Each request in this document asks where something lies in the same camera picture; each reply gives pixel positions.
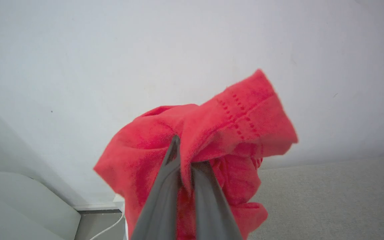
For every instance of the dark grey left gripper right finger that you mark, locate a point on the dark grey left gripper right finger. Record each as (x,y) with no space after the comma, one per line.
(213,213)

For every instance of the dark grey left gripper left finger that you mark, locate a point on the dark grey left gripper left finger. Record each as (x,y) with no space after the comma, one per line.
(160,200)

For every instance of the red garment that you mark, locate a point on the red garment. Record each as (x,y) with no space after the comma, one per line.
(232,126)

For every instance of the white rounded panel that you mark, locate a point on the white rounded panel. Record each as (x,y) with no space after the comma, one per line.
(22,210)

